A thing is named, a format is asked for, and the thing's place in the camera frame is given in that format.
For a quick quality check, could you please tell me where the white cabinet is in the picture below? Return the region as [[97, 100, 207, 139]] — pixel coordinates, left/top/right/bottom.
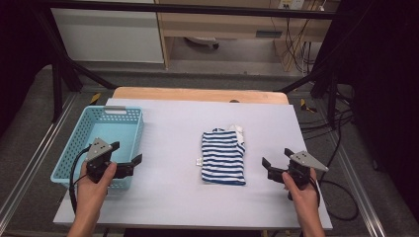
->
[[50, 0, 165, 64]]

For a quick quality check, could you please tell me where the black metal frame crossbar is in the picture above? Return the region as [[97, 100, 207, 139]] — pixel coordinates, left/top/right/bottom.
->
[[41, 0, 338, 21]]

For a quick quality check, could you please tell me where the black floor cable loop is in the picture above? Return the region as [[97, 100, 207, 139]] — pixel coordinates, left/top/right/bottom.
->
[[297, 105, 361, 222]]

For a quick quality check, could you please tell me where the light blue plastic basket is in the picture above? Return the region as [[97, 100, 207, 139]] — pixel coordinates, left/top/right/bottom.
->
[[49, 105, 145, 192]]

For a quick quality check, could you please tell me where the left hand-held gripper black cable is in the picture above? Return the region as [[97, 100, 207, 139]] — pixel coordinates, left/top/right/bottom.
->
[[68, 145, 92, 215]]

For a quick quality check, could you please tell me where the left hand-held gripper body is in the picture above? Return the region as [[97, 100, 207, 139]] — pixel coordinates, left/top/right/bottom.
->
[[85, 136, 115, 184]]

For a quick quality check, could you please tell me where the grey chair base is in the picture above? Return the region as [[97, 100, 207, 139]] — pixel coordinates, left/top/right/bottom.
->
[[183, 36, 220, 50]]

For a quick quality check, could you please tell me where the right hand-held gripper black cable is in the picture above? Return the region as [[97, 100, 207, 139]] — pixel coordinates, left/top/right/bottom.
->
[[308, 176, 322, 209]]

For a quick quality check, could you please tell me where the black metal frame stand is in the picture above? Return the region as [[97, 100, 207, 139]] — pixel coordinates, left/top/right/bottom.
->
[[32, 8, 119, 123], [277, 19, 355, 130]]

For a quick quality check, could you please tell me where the hanging cable bundle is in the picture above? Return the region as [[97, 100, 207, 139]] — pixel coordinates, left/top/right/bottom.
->
[[267, 0, 318, 74]]

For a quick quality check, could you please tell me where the blue white striped shirt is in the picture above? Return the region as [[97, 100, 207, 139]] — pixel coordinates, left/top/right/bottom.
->
[[196, 123, 247, 187]]

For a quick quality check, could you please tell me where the person's left hand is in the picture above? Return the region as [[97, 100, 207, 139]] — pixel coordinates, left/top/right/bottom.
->
[[76, 160, 119, 212]]

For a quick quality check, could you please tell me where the wooden table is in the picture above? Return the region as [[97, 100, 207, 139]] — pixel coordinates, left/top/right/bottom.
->
[[112, 86, 291, 106]]

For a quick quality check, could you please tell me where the light wooden desk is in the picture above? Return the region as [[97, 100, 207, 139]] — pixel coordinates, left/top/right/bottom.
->
[[154, 0, 341, 72]]

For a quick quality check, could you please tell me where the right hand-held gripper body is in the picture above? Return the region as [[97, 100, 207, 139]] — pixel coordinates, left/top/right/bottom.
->
[[287, 150, 330, 201]]

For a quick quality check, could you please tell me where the white board mat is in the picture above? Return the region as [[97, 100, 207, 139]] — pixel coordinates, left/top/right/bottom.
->
[[52, 98, 334, 231]]

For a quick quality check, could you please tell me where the aluminium floor rail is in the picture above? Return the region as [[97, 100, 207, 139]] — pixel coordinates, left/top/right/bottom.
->
[[328, 141, 387, 237], [0, 93, 78, 229]]

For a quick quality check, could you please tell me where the hand-held gripper black cable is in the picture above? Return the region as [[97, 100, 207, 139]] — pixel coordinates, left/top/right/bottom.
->
[[308, 176, 322, 209], [68, 145, 92, 215]]

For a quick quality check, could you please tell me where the white power strip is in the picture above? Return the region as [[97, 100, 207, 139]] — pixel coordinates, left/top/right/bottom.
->
[[277, 0, 306, 11]]

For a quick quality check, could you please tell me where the person's right hand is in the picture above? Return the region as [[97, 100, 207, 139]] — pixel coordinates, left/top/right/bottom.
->
[[282, 167, 321, 216]]

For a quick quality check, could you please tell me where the yellow black tape marker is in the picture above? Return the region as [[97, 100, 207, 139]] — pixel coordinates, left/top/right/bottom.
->
[[88, 92, 102, 107], [298, 98, 318, 114]]

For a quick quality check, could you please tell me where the black curtain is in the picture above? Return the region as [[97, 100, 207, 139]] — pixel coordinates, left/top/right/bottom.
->
[[0, 0, 55, 139], [324, 0, 419, 213]]

